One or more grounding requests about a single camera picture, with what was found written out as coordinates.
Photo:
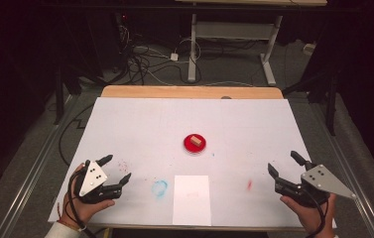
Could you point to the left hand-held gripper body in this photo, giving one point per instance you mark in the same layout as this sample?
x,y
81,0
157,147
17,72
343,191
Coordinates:
x,y
92,178

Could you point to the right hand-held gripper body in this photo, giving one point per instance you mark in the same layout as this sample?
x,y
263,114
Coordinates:
x,y
323,183

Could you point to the round red ink pad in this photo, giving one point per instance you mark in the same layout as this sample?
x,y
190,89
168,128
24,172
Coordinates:
x,y
189,148

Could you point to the small wooden stamp block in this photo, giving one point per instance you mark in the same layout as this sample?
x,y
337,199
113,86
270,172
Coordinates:
x,y
195,141

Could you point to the person's left hand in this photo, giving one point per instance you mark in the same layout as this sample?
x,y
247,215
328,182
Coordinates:
x,y
77,210

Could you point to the person's right hand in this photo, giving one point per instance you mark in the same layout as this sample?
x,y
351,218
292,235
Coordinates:
x,y
311,219

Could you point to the large white board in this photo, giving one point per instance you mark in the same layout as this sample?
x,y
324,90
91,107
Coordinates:
x,y
161,132

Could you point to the black stand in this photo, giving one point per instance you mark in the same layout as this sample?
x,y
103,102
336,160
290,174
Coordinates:
x,y
59,99
331,99

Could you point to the white paper sheet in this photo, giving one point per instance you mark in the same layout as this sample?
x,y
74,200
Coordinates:
x,y
191,205

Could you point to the wooden table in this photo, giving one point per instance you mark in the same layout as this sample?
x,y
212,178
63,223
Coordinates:
x,y
191,92

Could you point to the white power strip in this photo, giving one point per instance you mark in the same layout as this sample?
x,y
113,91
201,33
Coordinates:
x,y
309,49

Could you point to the white power adapter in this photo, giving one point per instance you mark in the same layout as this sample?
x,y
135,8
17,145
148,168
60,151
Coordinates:
x,y
174,57

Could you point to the metal floor rail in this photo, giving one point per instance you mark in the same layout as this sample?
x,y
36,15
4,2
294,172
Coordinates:
x,y
346,168
32,172

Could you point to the white metal desk frame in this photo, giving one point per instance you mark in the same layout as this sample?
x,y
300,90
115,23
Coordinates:
x,y
234,31

